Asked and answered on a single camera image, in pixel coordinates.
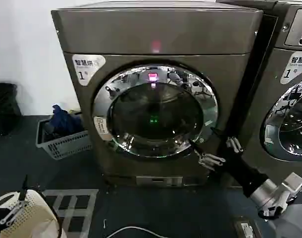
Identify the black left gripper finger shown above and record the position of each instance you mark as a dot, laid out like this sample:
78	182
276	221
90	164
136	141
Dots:
16	210

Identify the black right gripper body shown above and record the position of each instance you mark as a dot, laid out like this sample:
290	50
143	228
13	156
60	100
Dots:
247	173

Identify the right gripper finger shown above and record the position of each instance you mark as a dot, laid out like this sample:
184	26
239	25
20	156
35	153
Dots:
234	145
210	161

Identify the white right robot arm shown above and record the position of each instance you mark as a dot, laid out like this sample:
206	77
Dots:
282	191

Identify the floor power socket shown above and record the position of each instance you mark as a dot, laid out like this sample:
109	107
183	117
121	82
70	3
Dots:
246	226

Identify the silver dryer service panel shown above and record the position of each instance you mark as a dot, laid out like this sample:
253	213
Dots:
159	180

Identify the grey dryer with control panel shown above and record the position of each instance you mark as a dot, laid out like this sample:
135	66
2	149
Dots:
269	99

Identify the round glass dryer door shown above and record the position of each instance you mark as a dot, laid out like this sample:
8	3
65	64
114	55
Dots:
156	119
292	124

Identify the grey plastic laundry basket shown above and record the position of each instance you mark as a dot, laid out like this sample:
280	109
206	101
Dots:
64	146

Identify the white number label sticker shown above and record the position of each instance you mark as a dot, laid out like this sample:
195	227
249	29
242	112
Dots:
87	67
294	68

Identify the dark blue clothes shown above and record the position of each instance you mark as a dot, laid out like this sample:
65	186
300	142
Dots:
65	121

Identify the black bin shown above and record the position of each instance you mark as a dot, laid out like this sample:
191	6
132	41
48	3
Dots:
5	99

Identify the small white door sticker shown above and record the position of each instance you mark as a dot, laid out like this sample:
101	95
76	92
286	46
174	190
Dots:
101	129

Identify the grey dryer with red light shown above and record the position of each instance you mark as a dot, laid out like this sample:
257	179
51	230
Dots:
131	34

